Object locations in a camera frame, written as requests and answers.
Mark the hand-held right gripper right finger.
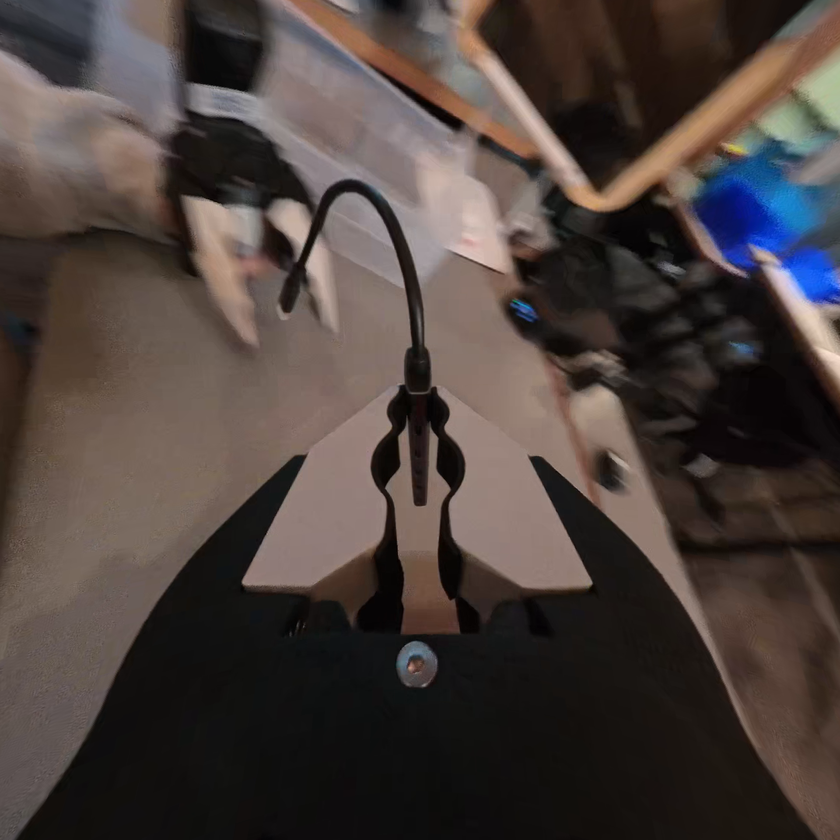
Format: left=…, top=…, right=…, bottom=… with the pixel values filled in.
left=430, top=386, right=595, bottom=635

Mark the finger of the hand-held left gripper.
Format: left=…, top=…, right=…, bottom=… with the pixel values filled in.
left=268, top=198, right=342, bottom=337
left=184, top=196, right=261, bottom=350

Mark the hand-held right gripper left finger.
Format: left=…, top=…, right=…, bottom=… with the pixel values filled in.
left=241, top=384, right=412, bottom=634

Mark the grey usb hub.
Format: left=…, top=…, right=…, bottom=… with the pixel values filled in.
left=279, top=179, right=434, bottom=395
left=407, top=384, right=433, bottom=508

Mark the person's left forearm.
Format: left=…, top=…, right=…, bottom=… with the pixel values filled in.
left=0, top=49, right=181, bottom=240

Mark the blue handled basket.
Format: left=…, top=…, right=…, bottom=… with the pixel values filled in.
left=692, top=141, right=840, bottom=306

